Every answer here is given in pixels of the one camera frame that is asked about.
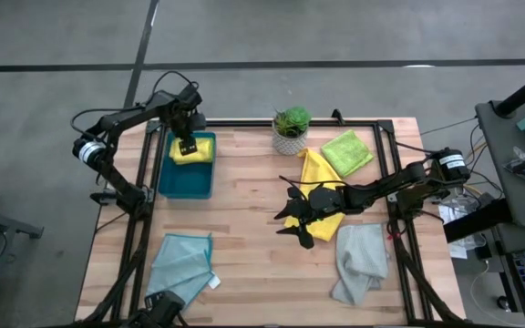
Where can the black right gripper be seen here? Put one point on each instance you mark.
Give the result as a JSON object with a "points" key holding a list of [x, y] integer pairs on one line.
{"points": [[324, 202]]}

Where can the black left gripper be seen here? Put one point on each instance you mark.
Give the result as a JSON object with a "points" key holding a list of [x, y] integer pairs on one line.
{"points": [[187, 114]]}

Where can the yellow microfiber towel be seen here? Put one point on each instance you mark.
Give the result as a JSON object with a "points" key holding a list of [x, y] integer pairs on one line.
{"points": [[205, 152], [317, 171]]}

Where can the grey waffle-weave towel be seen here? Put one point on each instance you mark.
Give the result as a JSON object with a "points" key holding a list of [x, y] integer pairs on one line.
{"points": [[360, 259]]}

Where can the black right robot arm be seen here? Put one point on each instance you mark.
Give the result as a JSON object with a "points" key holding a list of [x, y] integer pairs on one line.
{"points": [[381, 187]]}

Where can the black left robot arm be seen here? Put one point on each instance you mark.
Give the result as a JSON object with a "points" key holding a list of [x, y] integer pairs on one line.
{"points": [[121, 120]]}

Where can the lime green microfiber towel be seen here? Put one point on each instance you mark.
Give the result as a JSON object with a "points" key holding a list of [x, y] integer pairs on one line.
{"points": [[346, 152]]}

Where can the teal plastic bin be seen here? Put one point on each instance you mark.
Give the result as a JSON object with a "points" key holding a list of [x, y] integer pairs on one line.
{"points": [[185, 182]]}

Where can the succulent in patterned pot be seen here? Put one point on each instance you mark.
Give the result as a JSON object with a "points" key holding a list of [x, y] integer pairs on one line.
{"points": [[291, 132]]}

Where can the light blue teal-edged towel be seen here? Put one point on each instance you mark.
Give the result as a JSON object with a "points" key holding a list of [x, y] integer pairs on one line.
{"points": [[180, 269]]}

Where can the black box-shaped object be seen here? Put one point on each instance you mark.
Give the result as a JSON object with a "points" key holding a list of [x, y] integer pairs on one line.
{"points": [[164, 310]]}

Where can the white papers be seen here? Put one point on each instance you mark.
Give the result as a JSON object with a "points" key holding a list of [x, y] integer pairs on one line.
{"points": [[458, 250]]}

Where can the black desk support beam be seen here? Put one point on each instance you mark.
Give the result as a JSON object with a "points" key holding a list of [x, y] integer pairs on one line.
{"points": [[472, 223]]}

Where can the grey side desk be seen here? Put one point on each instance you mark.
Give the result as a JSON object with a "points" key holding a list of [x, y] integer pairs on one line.
{"points": [[499, 136]]}

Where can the black slanted pole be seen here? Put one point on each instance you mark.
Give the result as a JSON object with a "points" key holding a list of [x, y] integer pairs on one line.
{"points": [[524, 93]]}

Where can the black aluminium table frame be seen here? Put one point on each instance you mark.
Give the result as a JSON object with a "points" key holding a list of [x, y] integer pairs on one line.
{"points": [[267, 123]]}

